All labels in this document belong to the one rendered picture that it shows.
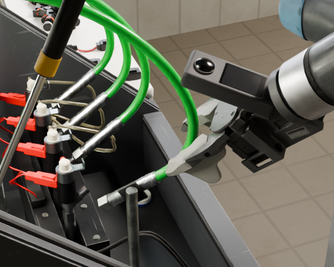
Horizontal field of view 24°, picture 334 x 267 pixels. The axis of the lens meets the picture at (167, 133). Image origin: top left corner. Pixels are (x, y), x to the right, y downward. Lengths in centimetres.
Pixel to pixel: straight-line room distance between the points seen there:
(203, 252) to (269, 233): 136
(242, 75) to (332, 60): 13
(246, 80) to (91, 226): 43
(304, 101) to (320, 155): 221
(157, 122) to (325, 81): 71
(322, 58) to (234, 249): 48
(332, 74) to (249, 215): 194
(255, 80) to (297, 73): 7
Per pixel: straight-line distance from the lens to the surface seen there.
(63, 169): 115
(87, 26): 180
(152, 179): 104
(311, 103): 86
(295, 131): 92
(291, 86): 86
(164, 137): 147
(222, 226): 127
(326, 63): 83
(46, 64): 68
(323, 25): 96
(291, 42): 383
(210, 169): 97
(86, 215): 125
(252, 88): 90
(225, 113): 94
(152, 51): 93
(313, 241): 268
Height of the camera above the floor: 180
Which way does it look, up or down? 35 degrees down
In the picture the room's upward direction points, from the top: straight up
